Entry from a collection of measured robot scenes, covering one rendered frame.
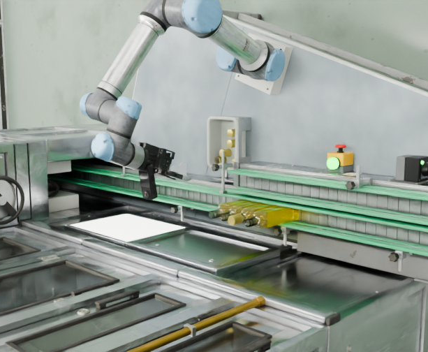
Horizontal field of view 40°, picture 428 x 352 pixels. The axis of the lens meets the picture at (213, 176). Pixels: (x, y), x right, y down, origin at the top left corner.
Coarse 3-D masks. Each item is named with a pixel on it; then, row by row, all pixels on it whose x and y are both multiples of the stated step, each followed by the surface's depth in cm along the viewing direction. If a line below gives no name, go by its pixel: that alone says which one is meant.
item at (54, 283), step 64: (0, 256) 223; (64, 256) 222; (128, 256) 210; (320, 256) 218; (0, 320) 157; (64, 320) 162; (128, 320) 163; (192, 320) 159; (256, 320) 162; (320, 320) 155; (384, 320) 179
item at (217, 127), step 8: (208, 120) 252; (216, 120) 254; (224, 120) 255; (232, 120) 252; (208, 128) 253; (216, 128) 255; (224, 128) 256; (232, 128) 253; (208, 136) 253; (216, 136) 256; (224, 136) 256; (208, 144) 254; (216, 144) 256; (224, 144) 257; (208, 152) 254; (216, 152) 257; (232, 152) 254; (208, 160) 255; (232, 160) 255; (232, 168) 246
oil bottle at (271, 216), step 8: (272, 208) 213; (280, 208) 213; (288, 208) 215; (256, 216) 206; (264, 216) 205; (272, 216) 208; (280, 216) 211; (288, 216) 215; (296, 216) 218; (264, 224) 205; (272, 224) 208
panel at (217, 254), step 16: (176, 224) 251; (112, 240) 228; (144, 240) 226; (160, 240) 228; (176, 240) 228; (192, 240) 228; (208, 240) 228; (224, 240) 228; (240, 240) 225; (160, 256) 209; (176, 256) 205; (192, 256) 207; (208, 256) 207; (224, 256) 207; (240, 256) 207; (256, 256) 205; (272, 256) 212; (208, 272) 193; (224, 272) 193
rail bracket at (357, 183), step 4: (356, 168) 192; (356, 172) 192; (356, 176) 192; (356, 180) 191; (360, 180) 191; (364, 180) 195; (368, 180) 196; (372, 180) 197; (348, 184) 188; (352, 184) 188; (356, 184) 190; (360, 184) 191; (364, 184) 197; (368, 184) 196; (348, 188) 189; (352, 188) 188; (356, 188) 191
